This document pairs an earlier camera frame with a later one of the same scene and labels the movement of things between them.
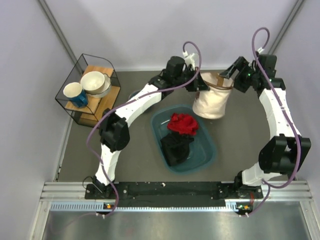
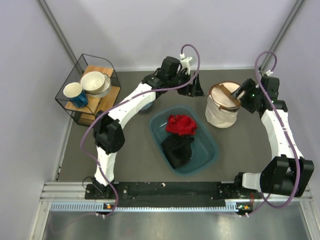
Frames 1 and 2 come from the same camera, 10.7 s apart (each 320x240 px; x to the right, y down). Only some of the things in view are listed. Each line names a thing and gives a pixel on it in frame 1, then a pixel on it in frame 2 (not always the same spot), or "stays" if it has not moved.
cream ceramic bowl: [92, 82] stays
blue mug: [76, 94] stays
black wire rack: [91, 90] stays
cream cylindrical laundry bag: [211, 104] -> [222, 109]
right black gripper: [239, 64] -> [245, 86]
